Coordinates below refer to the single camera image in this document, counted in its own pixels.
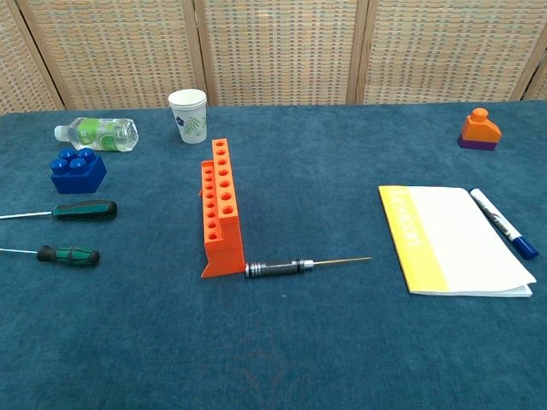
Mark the blue felt table cover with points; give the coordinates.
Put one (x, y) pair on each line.
(299, 341)

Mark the silver black precision screwdriver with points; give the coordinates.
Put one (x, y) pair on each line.
(273, 269)

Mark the clear green-label water bottle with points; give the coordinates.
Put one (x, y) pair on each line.
(98, 133)

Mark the orange and purple block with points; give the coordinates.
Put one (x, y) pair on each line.
(478, 130)

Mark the white marker with blue cap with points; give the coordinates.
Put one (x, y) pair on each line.
(495, 215)

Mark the white floral paper cup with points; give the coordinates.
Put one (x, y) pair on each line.
(190, 124)

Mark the orange screwdriver rack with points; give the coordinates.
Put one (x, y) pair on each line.
(226, 247)

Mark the blue studded building block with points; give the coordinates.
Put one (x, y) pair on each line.
(81, 179)

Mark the stubby green black screwdriver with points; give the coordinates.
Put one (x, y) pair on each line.
(68, 255)

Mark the woven wooden folding screen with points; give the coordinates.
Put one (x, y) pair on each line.
(278, 51)

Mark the yellow and white notebook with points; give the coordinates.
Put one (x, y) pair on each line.
(461, 239)

